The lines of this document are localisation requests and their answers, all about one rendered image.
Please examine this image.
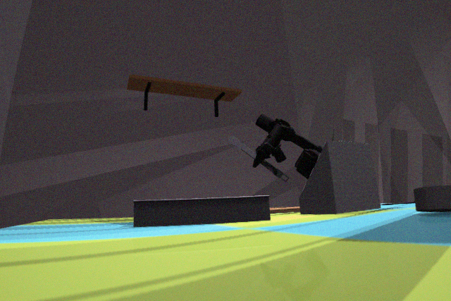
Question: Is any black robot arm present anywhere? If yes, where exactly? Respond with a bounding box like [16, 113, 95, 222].
[256, 114, 323, 180]

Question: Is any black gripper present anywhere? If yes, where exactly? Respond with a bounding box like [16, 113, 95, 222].
[253, 133, 281, 168]

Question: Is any wooden board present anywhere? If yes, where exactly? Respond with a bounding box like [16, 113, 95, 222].
[270, 207, 300, 214]

